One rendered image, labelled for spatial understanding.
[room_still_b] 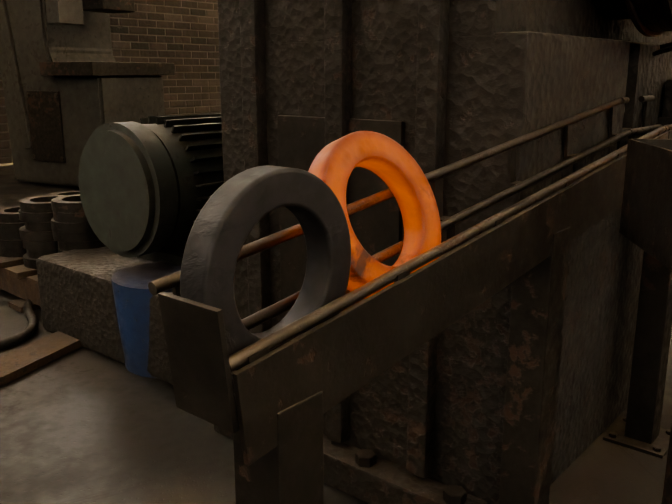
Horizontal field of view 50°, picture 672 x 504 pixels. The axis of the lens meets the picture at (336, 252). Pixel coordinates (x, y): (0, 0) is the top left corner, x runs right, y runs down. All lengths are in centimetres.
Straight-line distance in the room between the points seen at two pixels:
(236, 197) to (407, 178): 29
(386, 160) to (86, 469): 108
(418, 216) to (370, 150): 10
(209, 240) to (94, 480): 110
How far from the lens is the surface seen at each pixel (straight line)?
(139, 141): 200
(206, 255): 57
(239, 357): 59
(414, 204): 84
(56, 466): 170
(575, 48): 133
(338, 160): 75
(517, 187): 109
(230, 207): 58
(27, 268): 276
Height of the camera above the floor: 81
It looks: 14 degrees down
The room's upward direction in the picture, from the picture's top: straight up
